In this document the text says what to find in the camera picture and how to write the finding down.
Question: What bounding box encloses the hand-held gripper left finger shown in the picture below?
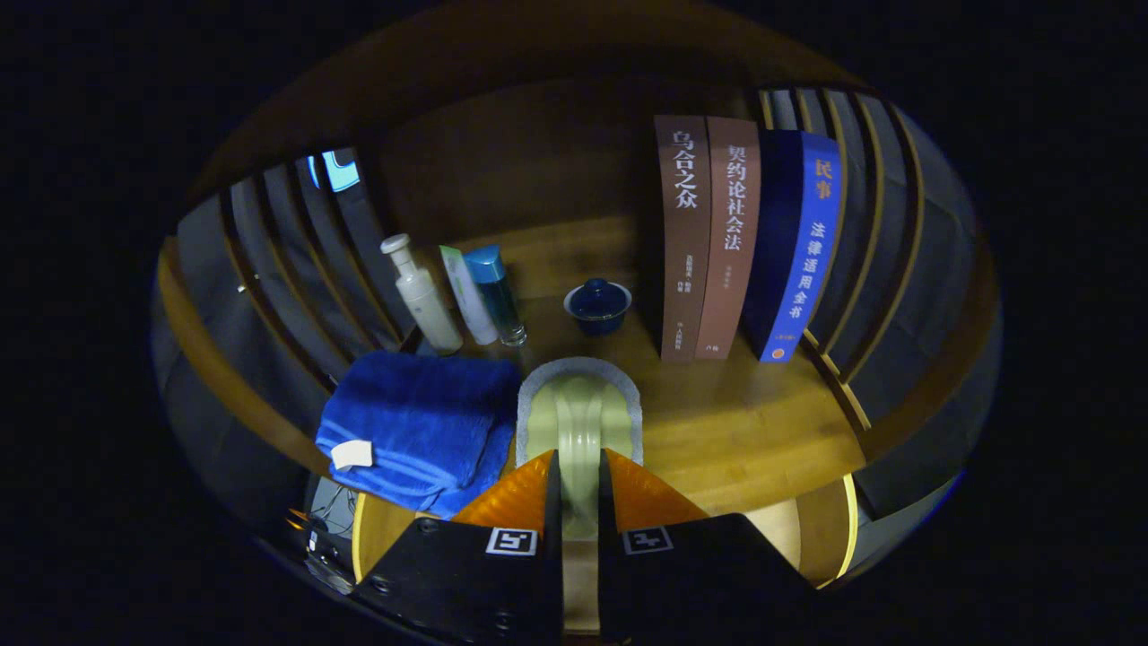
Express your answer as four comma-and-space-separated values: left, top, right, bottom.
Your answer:
350, 449, 564, 646

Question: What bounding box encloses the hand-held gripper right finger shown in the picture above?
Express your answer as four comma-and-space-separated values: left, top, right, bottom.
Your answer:
596, 449, 817, 646

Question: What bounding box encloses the green handled scrub brush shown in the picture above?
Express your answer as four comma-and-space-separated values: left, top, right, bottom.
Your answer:
516, 356, 644, 544

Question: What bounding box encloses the wooden countertop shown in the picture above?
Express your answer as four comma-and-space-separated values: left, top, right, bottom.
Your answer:
395, 215, 869, 519

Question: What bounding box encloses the wooden cabinet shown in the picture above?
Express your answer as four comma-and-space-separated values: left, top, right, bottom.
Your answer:
152, 0, 1004, 575

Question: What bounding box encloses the folded blue towel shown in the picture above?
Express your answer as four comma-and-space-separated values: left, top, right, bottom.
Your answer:
314, 350, 523, 521

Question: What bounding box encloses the white pump bottle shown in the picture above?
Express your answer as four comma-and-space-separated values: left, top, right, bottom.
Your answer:
380, 233, 465, 356

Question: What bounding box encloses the white green tube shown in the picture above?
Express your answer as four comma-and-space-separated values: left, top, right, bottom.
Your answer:
439, 244, 500, 347

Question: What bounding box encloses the teal bottle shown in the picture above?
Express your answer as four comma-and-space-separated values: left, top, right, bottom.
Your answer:
464, 245, 528, 348

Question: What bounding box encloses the blue lidded teacup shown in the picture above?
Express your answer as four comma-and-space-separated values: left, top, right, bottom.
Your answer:
563, 277, 633, 337

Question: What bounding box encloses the dark brown book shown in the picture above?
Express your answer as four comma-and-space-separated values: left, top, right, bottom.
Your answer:
653, 114, 712, 363

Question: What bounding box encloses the light brown book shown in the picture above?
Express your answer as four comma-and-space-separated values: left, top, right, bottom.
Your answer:
694, 116, 762, 362

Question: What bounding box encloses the blue book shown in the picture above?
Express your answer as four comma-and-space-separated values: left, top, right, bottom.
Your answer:
743, 130, 844, 364

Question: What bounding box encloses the tangle of floor cables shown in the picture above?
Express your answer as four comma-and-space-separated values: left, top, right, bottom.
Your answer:
303, 477, 361, 562

